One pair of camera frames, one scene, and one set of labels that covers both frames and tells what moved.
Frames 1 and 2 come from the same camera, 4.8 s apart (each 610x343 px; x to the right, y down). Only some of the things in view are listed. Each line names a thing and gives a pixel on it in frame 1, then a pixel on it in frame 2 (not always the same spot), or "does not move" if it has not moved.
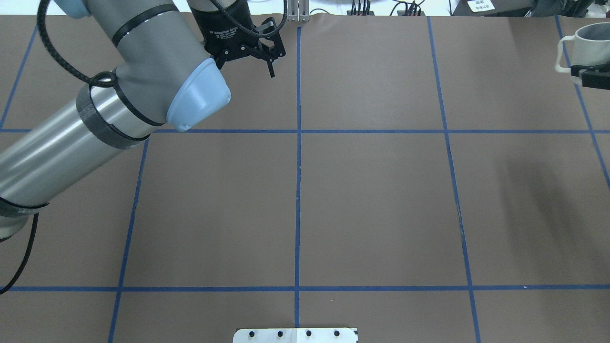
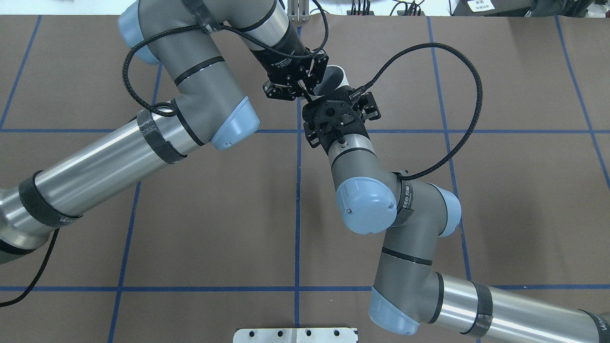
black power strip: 349,13 does not move
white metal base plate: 296,335 does not move
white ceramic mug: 591,45 to 334,78
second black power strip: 410,13 does not move
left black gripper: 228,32 to 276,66
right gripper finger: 597,76 to 330,131
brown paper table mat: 421,177 does not move
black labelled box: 492,8 does not move
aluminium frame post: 298,10 does not move
